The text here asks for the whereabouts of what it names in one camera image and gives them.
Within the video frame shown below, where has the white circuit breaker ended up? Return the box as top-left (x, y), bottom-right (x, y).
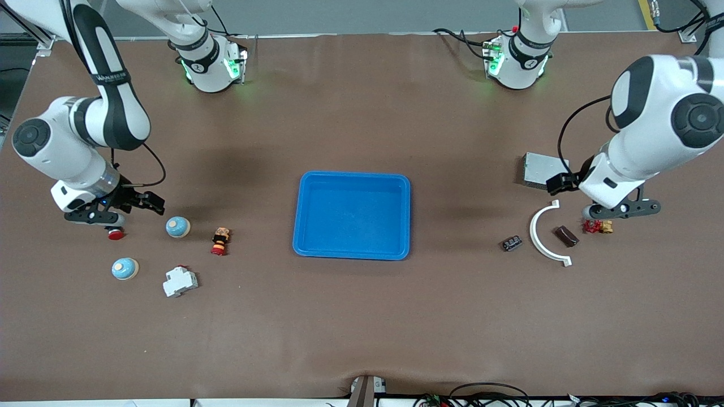
top-left (162, 265), bottom-right (199, 298)

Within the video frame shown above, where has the black right arm base cable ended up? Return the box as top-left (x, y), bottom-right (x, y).
top-left (208, 3), bottom-right (249, 41)

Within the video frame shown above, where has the grey metal box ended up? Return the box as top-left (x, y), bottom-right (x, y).
top-left (522, 152), bottom-right (570, 190)

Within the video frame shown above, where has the black left arm base cable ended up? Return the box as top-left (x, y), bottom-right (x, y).
top-left (433, 28), bottom-right (494, 60)

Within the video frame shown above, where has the black cable bundle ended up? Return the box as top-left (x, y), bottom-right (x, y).
top-left (413, 383), bottom-right (724, 407)

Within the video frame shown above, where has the blue plastic tray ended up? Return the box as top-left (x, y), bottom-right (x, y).
top-left (292, 171), bottom-right (411, 261)

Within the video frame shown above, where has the black arm base cable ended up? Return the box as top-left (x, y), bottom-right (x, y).
top-left (208, 3), bottom-right (249, 41)
top-left (433, 28), bottom-right (494, 60)

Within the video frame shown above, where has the white curved plastic bracket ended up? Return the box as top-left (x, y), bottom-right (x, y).
top-left (529, 200), bottom-right (573, 267)

